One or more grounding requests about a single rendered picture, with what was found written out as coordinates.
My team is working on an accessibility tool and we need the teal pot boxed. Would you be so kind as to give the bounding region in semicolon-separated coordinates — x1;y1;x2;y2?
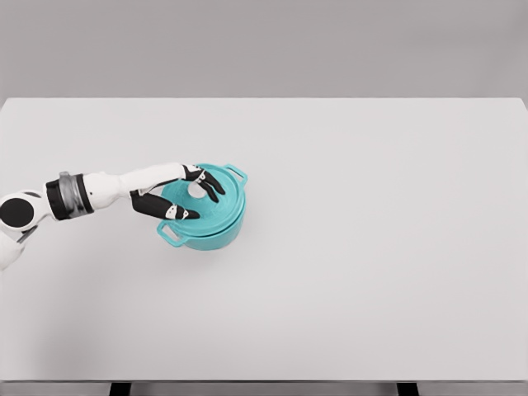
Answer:
156;163;249;252

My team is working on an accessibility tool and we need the teal pot lid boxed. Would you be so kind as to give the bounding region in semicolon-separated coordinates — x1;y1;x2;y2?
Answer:
160;163;246;238

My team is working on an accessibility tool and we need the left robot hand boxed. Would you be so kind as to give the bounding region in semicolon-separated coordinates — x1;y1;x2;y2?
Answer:
119;163;227;221

